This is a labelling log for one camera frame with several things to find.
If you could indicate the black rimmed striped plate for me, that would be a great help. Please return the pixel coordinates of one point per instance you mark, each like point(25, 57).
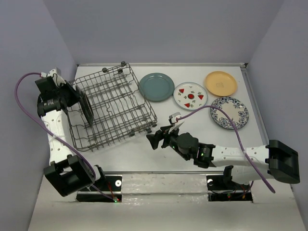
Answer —
point(85, 106)

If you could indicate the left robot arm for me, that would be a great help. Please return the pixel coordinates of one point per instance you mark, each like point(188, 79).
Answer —
point(68, 171)

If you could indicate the blue floral plate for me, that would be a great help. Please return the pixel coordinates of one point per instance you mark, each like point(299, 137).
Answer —
point(234, 108)

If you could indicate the white watermelon pattern plate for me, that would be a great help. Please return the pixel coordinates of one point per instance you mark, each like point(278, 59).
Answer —
point(190, 96)

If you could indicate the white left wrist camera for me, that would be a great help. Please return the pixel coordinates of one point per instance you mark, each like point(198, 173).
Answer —
point(56, 75)

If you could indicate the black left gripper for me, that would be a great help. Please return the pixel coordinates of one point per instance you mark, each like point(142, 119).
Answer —
point(75, 96)

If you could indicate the yellow plate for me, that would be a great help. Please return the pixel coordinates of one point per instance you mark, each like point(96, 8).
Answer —
point(220, 83)

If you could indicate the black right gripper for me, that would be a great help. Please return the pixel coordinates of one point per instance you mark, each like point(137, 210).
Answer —
point(160, 134)

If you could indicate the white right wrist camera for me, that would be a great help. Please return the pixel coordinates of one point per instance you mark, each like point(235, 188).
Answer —
point(175, 124)

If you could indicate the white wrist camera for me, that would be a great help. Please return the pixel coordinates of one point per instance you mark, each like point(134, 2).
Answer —
point(56, 75)
point(175, 124)

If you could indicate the grey wire dish rack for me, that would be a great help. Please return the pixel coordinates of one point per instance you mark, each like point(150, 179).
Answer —
point(119, 110)

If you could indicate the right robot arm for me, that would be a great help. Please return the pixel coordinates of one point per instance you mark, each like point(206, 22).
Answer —
point(275, 160)

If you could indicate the teal blue plate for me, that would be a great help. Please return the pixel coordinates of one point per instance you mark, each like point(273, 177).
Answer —
point(156, 87)

